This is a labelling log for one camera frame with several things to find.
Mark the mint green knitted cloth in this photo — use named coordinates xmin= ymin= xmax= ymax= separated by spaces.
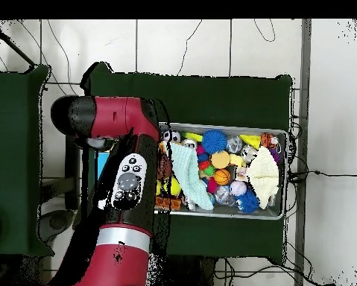
xmin=169 ymin=142 xmax=215 ymax=211

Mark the cream knitted cloth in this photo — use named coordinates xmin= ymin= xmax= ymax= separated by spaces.
xmin=244 ymin=145 xmax=279 ymax=211

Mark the metal mesh bin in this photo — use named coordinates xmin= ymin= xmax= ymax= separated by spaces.
xmin=153 ymin=121 xmax=288 ymax=220

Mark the wooden box with three holes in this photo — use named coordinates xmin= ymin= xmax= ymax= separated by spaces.
xmin=96 ymin=150 xmax=110 ymax=180

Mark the brown toy football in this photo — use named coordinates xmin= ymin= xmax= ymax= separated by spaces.
xmin=157 ymin=154 xmax=173 ymax=180

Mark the small soccer ball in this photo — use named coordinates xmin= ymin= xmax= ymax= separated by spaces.
xmin=162 ymin=130 xmax=181 ymax=143

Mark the blue spiky ball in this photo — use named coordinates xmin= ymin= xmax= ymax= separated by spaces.
xmin=236 ymin=188 xmax=260 ymax=214
xmin=200 ymin=129 xmax=228 ymax=155

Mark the orange ribbed toy block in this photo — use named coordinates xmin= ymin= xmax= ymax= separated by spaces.
xmin=154 ymin=194 xmax=182 ymax=211

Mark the small orange basketball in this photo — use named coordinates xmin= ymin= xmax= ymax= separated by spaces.
xmin=213 ymin=168 xmax=232 ymax=186

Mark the dark green tablecloth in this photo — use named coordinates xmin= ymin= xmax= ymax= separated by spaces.
xmin=80 ymin=61 xmax=294 ymax=259

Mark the orange striped tiger plush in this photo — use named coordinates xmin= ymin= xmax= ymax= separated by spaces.
xmin=259 ymin=133 xmax=282 ymax=150

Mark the dark green side table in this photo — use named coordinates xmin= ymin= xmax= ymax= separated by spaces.
xmin=0 ymin=65 xmax=53 ymax=258

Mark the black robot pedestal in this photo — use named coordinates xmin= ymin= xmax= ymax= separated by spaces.
xmin=154 ymin=255 xmax=215 ymax=286

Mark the grey metal rail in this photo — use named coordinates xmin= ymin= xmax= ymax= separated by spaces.
xmin=294 ymin=19 xmax=312 ymax=286

